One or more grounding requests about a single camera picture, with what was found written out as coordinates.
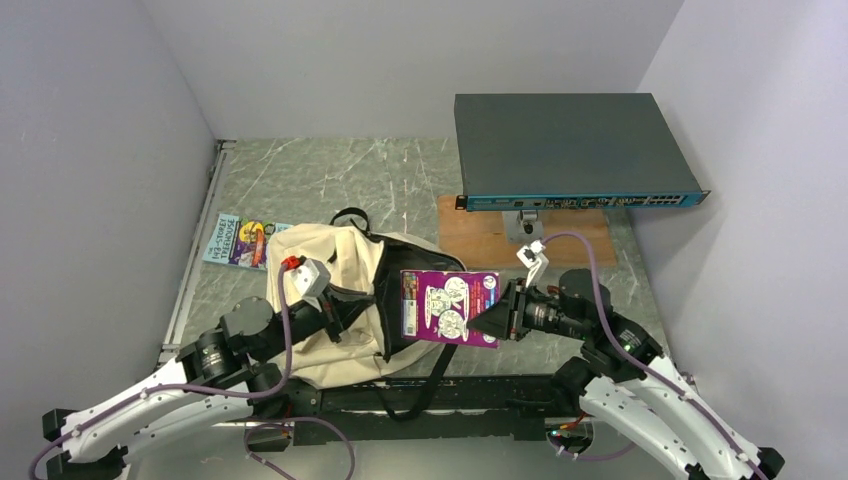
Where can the black base frame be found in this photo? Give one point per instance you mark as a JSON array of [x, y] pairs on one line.
[[517, 407]]

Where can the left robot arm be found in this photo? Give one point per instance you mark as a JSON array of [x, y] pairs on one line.
[[227, 373]]

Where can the light blue book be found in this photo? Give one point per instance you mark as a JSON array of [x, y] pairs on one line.
[[240, 242]]

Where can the purple treehouse book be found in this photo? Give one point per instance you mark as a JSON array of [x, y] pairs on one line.
[[438, 305]]

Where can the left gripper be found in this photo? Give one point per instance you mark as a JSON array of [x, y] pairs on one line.
[[340, 307]]

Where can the aluminium rail frame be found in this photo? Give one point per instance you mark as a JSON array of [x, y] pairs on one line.
[[296, 180]]

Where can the dark network switch box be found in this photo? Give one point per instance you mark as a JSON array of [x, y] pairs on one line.
[[569, 151]]

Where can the beige canvas backpack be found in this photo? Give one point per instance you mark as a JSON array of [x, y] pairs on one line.
[[354, 333]]

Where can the metal switch stand bracket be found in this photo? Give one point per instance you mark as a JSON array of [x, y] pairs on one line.
[[522, 226]]

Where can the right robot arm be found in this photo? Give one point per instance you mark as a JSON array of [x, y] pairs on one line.
[[622, 377]]

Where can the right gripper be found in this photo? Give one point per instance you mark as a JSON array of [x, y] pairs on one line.
[[504, 316]]

